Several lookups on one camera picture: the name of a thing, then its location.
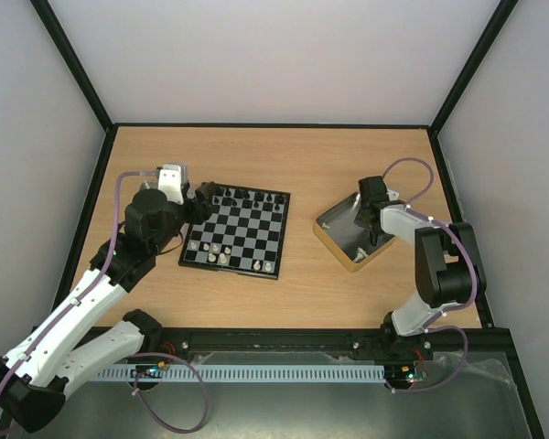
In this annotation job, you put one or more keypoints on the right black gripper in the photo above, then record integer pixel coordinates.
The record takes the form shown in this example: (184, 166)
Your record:
(368, 219)

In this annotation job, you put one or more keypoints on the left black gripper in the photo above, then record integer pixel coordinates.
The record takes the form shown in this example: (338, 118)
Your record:
(199, 210)

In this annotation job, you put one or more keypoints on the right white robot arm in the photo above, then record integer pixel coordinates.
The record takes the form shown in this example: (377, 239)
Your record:
(448, 271)

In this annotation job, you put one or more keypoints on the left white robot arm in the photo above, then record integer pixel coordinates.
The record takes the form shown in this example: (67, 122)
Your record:
(39, 375)

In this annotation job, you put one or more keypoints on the gold metal tin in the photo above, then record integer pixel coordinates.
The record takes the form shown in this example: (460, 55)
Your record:
(344, 237)

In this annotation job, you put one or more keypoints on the black and grey chessboard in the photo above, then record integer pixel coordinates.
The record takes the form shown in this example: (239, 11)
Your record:
(252, 234)

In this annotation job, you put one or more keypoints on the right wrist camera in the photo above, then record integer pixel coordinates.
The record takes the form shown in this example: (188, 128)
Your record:
(392, 195)

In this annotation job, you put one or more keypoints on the black aluminium frame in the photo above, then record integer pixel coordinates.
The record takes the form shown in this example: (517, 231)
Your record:
(486, 337)

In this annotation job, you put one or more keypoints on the light blue cable duct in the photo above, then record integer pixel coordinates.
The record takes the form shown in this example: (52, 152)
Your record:
(245, 373)

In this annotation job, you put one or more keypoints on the metal base plate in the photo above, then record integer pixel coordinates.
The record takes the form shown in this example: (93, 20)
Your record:
(455, 396)

